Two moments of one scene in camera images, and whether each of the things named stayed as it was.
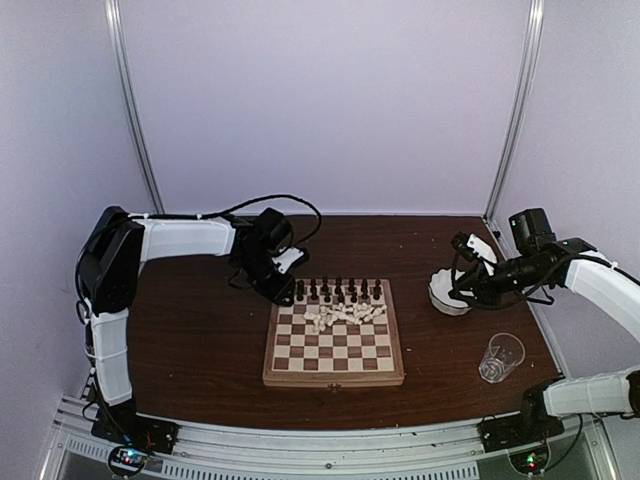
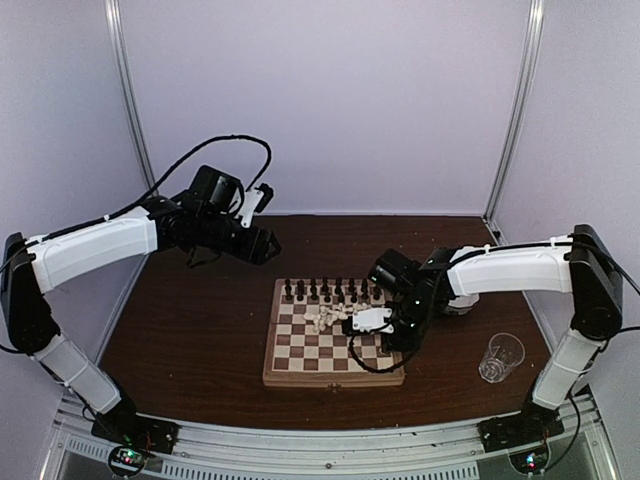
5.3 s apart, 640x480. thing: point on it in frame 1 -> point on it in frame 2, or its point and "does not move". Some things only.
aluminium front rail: (76, 452) does not move
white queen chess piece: (323, 315) does not move
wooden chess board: (336, 332) does not move
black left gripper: (279, 291) -> (254, 250)
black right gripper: (480, 283) -> (409, 343)
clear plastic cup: (505, 351) does not move
